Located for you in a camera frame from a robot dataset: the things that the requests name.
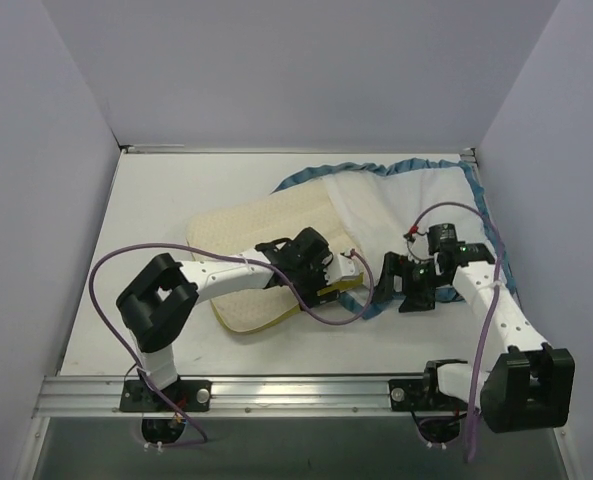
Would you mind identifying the blue white pillowcase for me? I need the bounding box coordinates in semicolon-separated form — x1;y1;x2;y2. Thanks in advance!
268;157;518;321

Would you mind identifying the cream yellow pillow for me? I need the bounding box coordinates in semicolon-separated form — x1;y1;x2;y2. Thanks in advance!
185;180;357;334

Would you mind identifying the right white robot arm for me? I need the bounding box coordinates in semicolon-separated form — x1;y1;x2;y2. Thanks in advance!
374;223;575;433

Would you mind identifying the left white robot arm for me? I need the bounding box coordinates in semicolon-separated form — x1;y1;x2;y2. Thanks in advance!
116;227;360;411

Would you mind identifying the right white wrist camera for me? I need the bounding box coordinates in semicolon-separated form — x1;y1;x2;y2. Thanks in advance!
403;225;433;263

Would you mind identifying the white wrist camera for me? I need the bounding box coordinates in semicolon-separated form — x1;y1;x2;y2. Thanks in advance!
403;225;433;263
323;250;361;285

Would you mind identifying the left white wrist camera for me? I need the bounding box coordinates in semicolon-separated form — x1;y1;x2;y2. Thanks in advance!
323;250;361;285

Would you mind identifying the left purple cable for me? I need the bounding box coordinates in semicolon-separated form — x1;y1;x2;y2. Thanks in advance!
89;243;375;446

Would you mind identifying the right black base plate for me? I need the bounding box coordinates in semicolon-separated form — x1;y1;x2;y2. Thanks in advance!
387;377;467;414

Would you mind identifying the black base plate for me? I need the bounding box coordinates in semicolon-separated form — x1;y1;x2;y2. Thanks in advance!
119;378;212;414
387;377;467;414

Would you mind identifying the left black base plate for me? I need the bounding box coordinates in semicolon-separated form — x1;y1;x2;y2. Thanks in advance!
119;378;212;414

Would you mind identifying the front aluminium rail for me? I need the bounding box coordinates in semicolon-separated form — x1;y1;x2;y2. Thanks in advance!
34;375;451;419

